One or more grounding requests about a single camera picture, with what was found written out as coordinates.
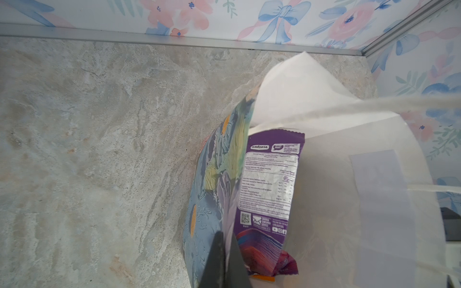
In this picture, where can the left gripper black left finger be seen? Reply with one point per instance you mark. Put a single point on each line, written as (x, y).
(214, 272)

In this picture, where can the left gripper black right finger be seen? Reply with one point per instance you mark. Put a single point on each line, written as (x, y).
(236, 272)

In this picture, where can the orange candy packet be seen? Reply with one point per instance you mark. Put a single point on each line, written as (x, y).
(263, 278)

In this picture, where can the purple snack packet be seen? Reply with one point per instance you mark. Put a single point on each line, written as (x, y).
(265, 201)

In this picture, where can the floral paper gift bag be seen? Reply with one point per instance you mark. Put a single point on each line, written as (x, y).
(365, 211)

